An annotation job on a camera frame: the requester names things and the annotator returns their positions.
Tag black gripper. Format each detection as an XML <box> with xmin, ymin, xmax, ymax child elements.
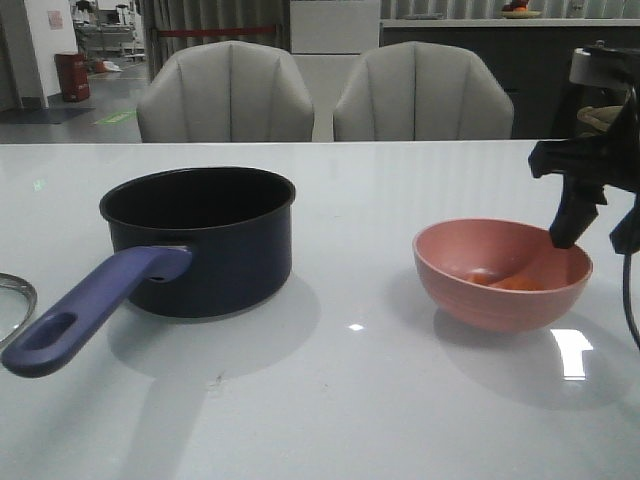
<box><xmin>528</xmin><ymin>86</ymin><xmax>640</xmax><ymax>254</ymax></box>

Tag orange ham pieces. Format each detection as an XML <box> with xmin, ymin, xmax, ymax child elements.
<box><xmin>465</xmin><ymin>272</ymin><xmax>544</xmax><ymax>291</ymax></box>

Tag pink bowl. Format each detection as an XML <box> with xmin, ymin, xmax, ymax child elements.
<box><xmin>413</xmin><ymin>218</ymin><xmax>593</xmax><ymax>333</ymax></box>

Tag dark blue saucepan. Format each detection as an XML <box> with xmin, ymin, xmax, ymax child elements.
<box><xmin>1</xmin><ymin>166</ymin><xmax>296</xmax><ymax>378</ymax></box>

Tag glass lid with blue knob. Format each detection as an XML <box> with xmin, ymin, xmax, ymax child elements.
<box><xmin>1</xmin><ymin>273</ymin><xmax>38</xmax><ymax>347</ymax></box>

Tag beige cushion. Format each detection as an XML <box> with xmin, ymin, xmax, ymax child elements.
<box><xmin>576</xmin><ymin>105</ymin><xmax>623</xmax><ymax>134</ymax></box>

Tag dark counter with white top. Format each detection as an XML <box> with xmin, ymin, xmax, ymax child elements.
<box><xmin>380</xmin><ymin>18</ymin><xmax>639</xmax><ymax>139</ymax></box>

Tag fruit plate on counter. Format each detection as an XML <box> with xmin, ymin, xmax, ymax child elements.
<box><xmin>500</xmin><ymin>0</ymin><xmax>541</xmax><ymax>20</ymax></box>

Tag right grey upholstered chair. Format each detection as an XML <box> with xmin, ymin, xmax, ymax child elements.
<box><xmin>333</xmin><ymin>41</ymin><xmax>514</xmax><ymax>142</ymax></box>

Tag grey upholstered chair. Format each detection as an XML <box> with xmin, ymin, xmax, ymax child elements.
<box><xmin>333</xmin><ymin>41</ymin><xmax>514</xmax><ymax>142</ymax></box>
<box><xmin>137</xmin><ymin>41</ymin><xmax>314</xmax><ymax>143</ymax></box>

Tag white cabinet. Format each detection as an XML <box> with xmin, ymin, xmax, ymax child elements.
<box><xmin>289</xmin><ymin>1</ymin><xmax>381</xmax><ymax>142</ymax></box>

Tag left grey upholstered chair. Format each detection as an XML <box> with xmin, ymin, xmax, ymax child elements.
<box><xmin>137</xmin><ymin>41</ymin><xmax>314</xmax><ymax>143</ymax></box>

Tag red bin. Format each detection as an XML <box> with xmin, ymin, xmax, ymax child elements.
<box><xmin>54</xmin><ymin>52</ymin><xmax>90</xmax><ymax>102</ymax></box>

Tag black cable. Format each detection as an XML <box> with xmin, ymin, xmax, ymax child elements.
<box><xmin>619</xmin><ymin>252</ymin><xmax>640</xmax><ymax>351</ymax></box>

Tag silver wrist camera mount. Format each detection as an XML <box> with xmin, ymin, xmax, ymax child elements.
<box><xmin>569</xmin><ymin>45</ymin><xmax>639</xmax><ymax>90</ymax></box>

